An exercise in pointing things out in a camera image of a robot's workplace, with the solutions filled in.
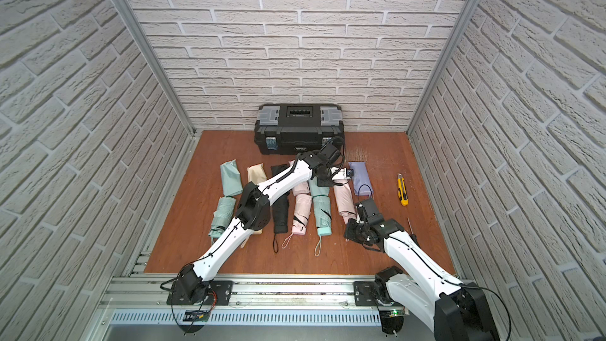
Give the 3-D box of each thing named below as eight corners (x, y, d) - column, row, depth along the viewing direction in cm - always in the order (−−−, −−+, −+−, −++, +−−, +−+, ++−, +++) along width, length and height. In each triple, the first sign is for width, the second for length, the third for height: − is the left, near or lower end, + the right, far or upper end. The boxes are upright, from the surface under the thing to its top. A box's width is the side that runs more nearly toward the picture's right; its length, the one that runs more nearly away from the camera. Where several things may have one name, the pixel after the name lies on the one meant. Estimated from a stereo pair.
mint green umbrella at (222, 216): (211, 243, 86) (206, 238, 82) (222, 201, 97) (218, 196, 93) (227, 243, 86) (224, 238, 82) (237, 201, 97) (234, 196, 93)
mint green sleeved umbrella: (313, 255, 82) (313, 253, 80) (312, 198, 97) (312, 195, 95) (332, 255, 82) (333, 253, 80) (329, 198, 97) (329, 195, 95)
